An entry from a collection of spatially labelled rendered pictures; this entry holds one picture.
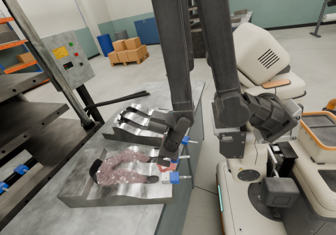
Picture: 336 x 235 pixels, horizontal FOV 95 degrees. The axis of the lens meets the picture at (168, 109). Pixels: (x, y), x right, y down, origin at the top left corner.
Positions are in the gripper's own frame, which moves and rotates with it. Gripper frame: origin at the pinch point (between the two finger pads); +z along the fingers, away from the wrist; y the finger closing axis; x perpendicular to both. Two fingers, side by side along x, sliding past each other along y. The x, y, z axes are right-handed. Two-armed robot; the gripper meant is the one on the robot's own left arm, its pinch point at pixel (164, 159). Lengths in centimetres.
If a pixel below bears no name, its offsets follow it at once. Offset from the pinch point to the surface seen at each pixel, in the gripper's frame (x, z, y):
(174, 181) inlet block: 8.0, 11.1, 1.4
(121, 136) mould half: -26.1, 29.2, -28.7
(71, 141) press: -64, 56, -33
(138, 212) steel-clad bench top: -3.0, 23.6, 12.1
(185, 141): 11.8, 11.4, -23.8
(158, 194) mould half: 2.4, 14.6, 6.9
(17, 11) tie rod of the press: -94, -21, -47
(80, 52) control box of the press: -85, 9, -85
